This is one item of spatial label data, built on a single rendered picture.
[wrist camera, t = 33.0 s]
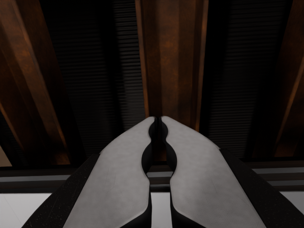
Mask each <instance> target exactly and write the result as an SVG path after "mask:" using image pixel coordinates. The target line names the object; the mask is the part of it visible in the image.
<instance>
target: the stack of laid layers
mask: <svg viewBox="0 0 304 228"><path fill-rule="evenodd" d="M244 163H245V164H246V165H247V166H249V167H250V168H251V169H252V170H254V171H255V172H256V173H257V174H258V175H259V176H261V177H262V178H263V179H264V180H266V181H267V182H268V183H269V184H270V185H272V186H273V187H274V188H275V189H277V190H304V160H300V161H262V162H244ZM77 169H78V168H64V169H38V170H11V171H0V193H29V192H54V191H55V190H56V189H57V188H58V187H59V186H60V185H61V184H62V183H63V182H64V181H65V180H66V179H67V178H68V177H69V176H70V175H71V174H73V173H74V172H75V171H76V170H77ZM172 173H173V171H172V170H171V168H170V167H169V166H168V165H156V166H151V167H150V169H149V171H148V172H147V176H148V178H149V181H150V189H151V192H153V191H170V179H171V175H172Z"/></svg>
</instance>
